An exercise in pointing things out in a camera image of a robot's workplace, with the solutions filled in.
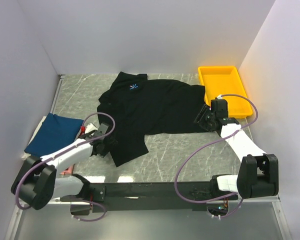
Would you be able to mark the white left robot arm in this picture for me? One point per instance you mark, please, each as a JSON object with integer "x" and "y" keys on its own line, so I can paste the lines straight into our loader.
{"x": 36, "y": 182}

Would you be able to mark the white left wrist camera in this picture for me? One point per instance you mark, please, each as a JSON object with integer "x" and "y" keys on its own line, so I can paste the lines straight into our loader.
{"x": 86, "y": 129}

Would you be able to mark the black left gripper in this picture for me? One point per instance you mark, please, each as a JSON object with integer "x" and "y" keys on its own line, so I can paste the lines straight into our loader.
{"x": 105, "y": 150}

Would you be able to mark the yellow plastic bin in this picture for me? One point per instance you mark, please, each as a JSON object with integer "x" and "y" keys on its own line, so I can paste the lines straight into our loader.
{"x": 221, "y": 80}

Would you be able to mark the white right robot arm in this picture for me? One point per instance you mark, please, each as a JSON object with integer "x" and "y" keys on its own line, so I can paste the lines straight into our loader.
{"x": 258, "y": 174}

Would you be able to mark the black base crossbar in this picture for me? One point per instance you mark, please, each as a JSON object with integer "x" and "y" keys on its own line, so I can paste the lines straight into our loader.
{"x": 135, "y": 196}

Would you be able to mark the folded white t shirt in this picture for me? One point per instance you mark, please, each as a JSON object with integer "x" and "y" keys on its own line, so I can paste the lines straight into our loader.
{"x": 25, "y": 154}

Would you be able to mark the black t shirt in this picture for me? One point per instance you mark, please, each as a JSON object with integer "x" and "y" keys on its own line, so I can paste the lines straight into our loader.
{"x": 141, "y": 107}

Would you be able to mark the aluminium rail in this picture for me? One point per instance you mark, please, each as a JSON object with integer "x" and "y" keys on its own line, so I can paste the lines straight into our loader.
{"x": 267, "y": 199}

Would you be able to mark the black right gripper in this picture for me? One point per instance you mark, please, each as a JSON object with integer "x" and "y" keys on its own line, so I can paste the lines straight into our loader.
{"x": 200, "y": 118}

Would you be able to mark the folded blue t shirt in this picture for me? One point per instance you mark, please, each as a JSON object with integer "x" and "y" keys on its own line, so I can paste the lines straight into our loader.
{"x": 55, "y": 133}

